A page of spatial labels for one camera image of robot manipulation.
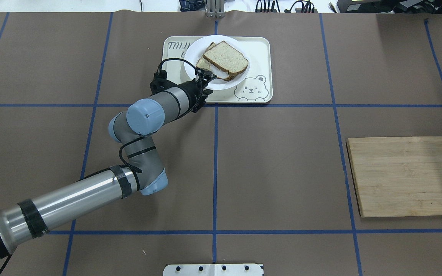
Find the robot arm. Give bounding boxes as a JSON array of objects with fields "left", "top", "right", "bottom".
[{"left": 0, "top": 67, "right": 216, "bottom": 259}]

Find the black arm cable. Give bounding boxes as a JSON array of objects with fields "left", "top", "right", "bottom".
[{"left": 118, "top": 57, "right": 202, "bottom": 177}]

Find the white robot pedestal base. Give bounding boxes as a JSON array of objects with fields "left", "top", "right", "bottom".
[{"left": 163, "top": 263, "right": 264, "bottom": 276}]

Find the aluminium frame post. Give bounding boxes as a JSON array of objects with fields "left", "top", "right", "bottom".
[{"left": 204, "top": 0, "right": 226, "bottom": 19}]

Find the white round plate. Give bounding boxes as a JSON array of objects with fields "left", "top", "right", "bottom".
[{"left": 185, "top": 35, "right": 252, "bottom": 90}]

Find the wooden cutting board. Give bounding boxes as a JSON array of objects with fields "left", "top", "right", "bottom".
[{"left": 346, "top": 136, "right": 442, "bottom": 218}]

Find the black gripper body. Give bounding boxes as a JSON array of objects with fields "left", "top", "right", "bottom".
[{"left": 189, "top": 75, "right": 213, "bottom": 113}]

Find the bread slice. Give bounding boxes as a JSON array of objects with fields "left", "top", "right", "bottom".
[
  {"left": 196, "top": 42, "right": 235, "bottom": 81},
  {"left": 202, "top": 40, "right": 249, "bottom": 76}
]

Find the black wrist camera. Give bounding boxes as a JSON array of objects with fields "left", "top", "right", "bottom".
[{"left": 150, "top": 69, "right": 178, "bottom": 96}]

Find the cream bear tray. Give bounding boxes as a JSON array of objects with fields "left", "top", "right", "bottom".
[{"left": 162, "top": 36, "right": 273, "bottom": 104}]

